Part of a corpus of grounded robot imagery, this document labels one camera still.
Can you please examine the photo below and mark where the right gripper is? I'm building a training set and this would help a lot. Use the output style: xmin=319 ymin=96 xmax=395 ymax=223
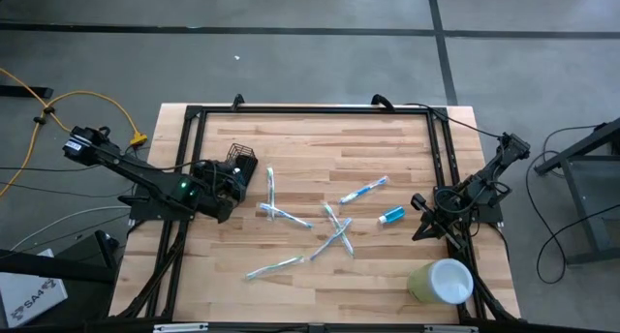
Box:
xmin=411 ymin=193 xmax=467 ymax=252

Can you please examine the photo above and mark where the black aluminium table frame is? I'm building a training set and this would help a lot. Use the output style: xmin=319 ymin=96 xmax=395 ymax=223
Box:
xmin=108 ymin=94 xmax=522 ymax=333

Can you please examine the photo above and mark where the black equipment stand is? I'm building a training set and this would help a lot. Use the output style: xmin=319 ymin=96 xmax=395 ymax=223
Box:
xmin=0 ymin=228 xmax=122 ymax=286

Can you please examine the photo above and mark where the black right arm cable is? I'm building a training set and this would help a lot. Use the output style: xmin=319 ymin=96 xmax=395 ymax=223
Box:
xmin=404 ymin=103 xmax=505 ymax=140

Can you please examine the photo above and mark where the white cardboard box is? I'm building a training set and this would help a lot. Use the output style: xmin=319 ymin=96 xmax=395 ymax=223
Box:
xmin=0 ymin=248 xmax=69 ymax=330

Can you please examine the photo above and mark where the black wire basket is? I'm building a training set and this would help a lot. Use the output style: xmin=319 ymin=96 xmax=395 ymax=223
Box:
xmin=225 ymin=142 xmax=260 ymax=187

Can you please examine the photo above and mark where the black floor cable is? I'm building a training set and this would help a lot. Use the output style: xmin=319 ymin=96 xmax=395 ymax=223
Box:
xmin=0 ymin=165 xmax=101 ymax=173
xmin=525 ymin=124 xmax=620 ymax=286

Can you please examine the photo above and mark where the silver bracket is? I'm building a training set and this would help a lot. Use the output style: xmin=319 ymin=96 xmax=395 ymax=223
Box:
xmin=152 ymin=322 xmax=210 ymax=333
xmin=423 ymin=324 xmax=480 ymax=333

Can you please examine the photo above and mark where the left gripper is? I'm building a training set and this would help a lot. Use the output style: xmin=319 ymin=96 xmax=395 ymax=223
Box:
xmin=196 ymin=159 xmax=247 ymax=225

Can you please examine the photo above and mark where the grey floor cable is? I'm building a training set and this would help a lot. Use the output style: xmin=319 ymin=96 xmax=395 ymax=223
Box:
xmin=9 ymin=204 xmax=132 ymax=252

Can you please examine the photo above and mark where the black floor bar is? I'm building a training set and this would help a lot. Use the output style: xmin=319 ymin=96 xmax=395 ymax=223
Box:
xmin=0 ymin=84 xmax=54 ymax=101

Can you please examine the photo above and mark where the black metal stand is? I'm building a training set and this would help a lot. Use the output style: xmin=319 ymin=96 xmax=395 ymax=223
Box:
xmin=532 ymin=115 xmax=620 ymax=267

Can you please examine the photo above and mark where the green toothbrush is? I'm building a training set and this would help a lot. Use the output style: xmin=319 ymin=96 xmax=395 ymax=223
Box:
xmin=322 ymin=201 xmax=356 ymax=259
xmin=244 ymin=255 xmax=306 ymax=281

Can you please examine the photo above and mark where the blue toothbrush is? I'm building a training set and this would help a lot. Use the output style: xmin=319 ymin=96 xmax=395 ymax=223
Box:
xmin=259 ymin=202 xmax=315 ymax=229
xmin=338 ymin=175 xmax=390 ymax=205
xmin=308 ymin=217 xmax=354 ymax=262

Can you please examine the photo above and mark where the small crumpled plastic wrapper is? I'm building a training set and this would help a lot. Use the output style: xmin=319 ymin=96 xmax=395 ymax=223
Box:
xmin=265 ymin=166 xmax=276 ymax=222

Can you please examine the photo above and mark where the yellow extension cable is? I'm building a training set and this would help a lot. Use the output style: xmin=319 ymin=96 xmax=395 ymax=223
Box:
xmin=0 ymin=66 xmax=149 ymax=198

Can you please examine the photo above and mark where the green cup white inside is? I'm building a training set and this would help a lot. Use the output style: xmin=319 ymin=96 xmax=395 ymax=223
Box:
xmin=405 ymin=257 xmax=475 ymax=306

